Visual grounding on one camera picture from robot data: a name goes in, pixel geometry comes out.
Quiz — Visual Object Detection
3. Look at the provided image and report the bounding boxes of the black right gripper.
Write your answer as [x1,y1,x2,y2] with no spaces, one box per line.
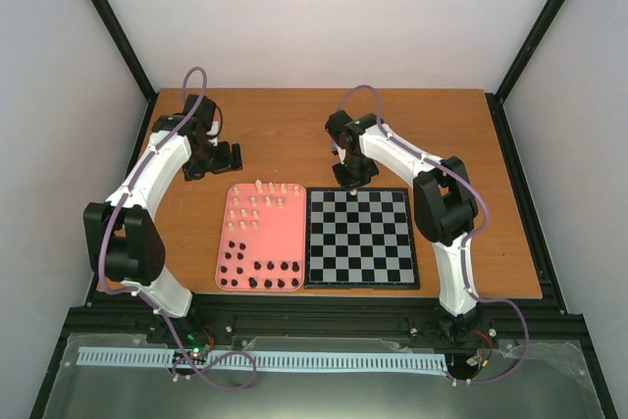
[332,153,379,191]

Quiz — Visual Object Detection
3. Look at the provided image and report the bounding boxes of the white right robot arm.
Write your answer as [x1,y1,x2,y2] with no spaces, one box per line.
[325,110,480,345]

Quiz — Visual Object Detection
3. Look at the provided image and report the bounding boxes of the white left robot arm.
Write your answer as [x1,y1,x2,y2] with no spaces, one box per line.
[83,94,242,343]

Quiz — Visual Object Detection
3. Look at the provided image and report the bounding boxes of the left controller board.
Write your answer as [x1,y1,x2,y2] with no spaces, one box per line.
[186,326,216,359]

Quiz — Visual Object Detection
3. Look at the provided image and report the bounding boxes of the controller board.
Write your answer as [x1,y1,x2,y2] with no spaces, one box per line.
[186,326,216,359]
[466,328,497,371]

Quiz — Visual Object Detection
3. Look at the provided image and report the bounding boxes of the right controller board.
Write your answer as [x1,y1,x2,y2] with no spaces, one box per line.
[466,328,497,371]

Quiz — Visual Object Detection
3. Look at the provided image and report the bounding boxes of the black grey chessboard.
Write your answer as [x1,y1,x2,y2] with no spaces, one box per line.
[305,187,420,289]

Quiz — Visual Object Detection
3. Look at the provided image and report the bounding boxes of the pink plastic tray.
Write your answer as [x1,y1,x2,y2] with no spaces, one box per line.
[215,182,306,293]

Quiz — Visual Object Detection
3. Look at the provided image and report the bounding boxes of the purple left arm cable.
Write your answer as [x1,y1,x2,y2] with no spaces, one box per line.
[95,66,258,391]

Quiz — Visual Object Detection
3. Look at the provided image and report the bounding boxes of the light blue cable duct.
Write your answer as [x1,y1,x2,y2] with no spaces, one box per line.
[76,346,447,376]

